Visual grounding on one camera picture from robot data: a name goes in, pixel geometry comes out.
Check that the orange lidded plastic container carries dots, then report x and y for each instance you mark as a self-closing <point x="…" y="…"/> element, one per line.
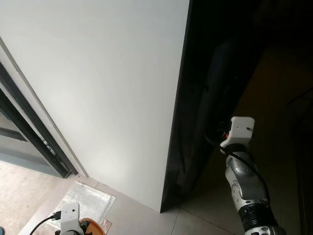
<point x="96" y="228"/>

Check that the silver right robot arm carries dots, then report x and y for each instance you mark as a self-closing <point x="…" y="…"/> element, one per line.
<point x="244" y="186"/>

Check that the white bubble wrap mat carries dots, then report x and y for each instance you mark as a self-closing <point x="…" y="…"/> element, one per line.
<point x="90" y="200"/>

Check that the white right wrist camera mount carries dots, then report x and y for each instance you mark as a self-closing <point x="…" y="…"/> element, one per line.
<point x="240" y="128"/>

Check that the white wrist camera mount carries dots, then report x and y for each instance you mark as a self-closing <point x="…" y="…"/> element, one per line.
<point x="70" y="215"/>
<point x="240" y="128"/>

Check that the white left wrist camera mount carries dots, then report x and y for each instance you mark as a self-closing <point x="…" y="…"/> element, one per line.
<point x="70" y="215"/>

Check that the grey sliding door frame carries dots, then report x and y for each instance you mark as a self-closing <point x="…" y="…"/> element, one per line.
<point x="29" y="117"/>

